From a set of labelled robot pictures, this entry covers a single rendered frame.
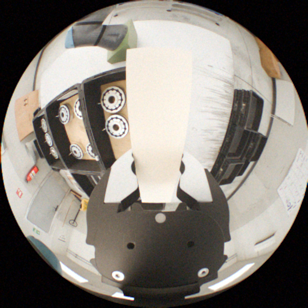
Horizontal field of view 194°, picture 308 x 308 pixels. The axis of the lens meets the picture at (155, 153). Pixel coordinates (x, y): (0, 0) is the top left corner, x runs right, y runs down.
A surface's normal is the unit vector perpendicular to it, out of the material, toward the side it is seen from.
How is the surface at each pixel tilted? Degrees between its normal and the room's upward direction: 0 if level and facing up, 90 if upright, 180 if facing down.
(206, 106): 0
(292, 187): 90
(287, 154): 90
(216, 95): 0
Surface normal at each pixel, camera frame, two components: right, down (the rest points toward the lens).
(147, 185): 0.00, 0.54
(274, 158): -1.00, 0.00
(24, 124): 0.98, 0.09
